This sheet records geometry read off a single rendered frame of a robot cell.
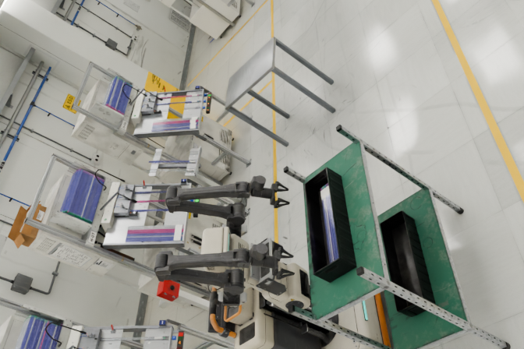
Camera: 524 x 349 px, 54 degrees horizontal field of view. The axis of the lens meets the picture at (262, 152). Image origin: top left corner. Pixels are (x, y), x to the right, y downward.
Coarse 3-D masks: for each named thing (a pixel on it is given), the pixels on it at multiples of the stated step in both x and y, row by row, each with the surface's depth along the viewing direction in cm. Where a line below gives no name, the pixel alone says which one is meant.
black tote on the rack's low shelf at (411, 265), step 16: (384, 224) 308; (400, 224) 308; (384, 240) 300; (400, 240) 303; (416, 240) 289; (400, 256) 297; (416, 256) 280; (400, 272) 291; (416, 272) 270; (416, 288) 277; (400, 304) 274
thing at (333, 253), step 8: (320, 192) 276; (328, 192) 271; (328, 200) 268; (328, 208) 265; (328, 216) 262; (328, 224) 258; (328, 232) 256; (328, 240) 253; (328, 248) 250; (336, 248) 246; (336, 256) 243
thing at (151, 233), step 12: (132, 228) 462; (144, 228) 462; (156, 228) 461; (168, 228) 460; (180, 228) 460; (132, 240) 453; (144, 240) 453; (156, 240) 452; (168, 240) 451; (180, 240) 451
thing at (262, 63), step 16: (272, 48) 474; (288, 48) 492; (256, 64) 487; (272, 64) 459; (304, 64) 503; (240, 80) 499; (256, 80) 469; (288, 80) 467; (240, 96) 484; (256, 96) 538; (240, 112) 505; (256, 128) 515; (288, 144) 531
